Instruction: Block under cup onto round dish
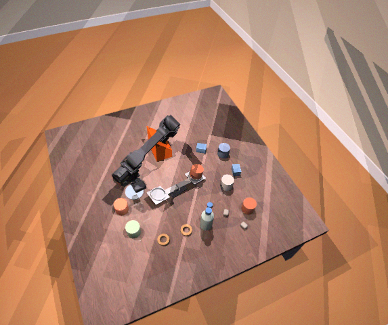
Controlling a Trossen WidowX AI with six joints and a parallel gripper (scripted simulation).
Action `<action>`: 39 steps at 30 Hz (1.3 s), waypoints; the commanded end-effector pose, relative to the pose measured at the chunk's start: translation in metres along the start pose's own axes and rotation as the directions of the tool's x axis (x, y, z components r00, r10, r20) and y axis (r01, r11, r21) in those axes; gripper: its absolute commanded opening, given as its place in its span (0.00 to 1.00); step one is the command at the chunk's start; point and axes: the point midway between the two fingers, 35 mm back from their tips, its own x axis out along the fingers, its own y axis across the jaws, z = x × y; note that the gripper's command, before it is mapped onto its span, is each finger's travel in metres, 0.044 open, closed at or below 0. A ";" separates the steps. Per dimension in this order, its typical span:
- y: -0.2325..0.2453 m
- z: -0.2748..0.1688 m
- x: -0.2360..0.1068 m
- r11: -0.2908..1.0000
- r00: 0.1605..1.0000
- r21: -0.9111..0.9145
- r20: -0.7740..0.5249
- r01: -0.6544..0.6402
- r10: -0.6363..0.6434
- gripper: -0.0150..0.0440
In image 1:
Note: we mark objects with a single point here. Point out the orange cylinder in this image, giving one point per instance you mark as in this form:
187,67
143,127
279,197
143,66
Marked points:
249,206

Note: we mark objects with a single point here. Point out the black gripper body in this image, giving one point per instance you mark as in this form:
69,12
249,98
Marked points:
138,184

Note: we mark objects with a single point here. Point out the light blue cylinder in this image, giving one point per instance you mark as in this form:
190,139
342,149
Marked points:
223,150

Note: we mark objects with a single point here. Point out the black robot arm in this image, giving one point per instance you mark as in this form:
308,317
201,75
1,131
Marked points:
168,127

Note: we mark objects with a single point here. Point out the pale grey bottle with blue cap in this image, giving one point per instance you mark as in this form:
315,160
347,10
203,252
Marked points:
206,220

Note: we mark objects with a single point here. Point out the small blue block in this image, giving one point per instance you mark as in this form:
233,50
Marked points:
236,170
201,148

